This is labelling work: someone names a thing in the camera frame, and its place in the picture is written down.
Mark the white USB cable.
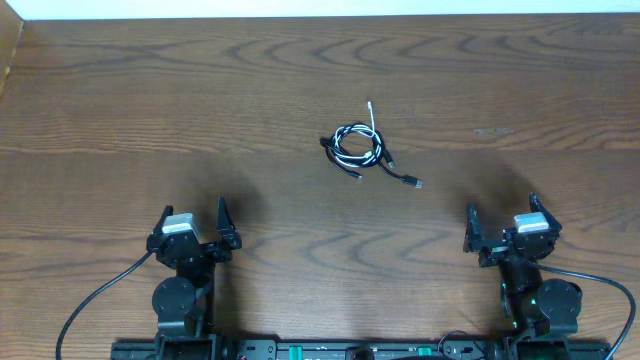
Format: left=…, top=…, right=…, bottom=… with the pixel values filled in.
left=331, top=101, right=380, bottom=169

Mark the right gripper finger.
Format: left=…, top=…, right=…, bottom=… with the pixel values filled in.
left=463, top=204, right=484, bottom=253
left=528, top=192, right=562, bottom=232

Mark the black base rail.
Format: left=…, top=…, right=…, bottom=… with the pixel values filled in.
left=110, top=336, right=610, bottom=360

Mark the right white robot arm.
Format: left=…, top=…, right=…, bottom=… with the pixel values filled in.
left=463, top=193, right=582, bottom=359

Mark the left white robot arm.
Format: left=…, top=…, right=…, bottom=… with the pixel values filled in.
left=146, top=198, right=242, bottom=360

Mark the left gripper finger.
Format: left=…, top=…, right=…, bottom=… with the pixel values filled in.
left=216, top=197, right=242, bottom=250
left=152, top=205, right=174, bottom=235

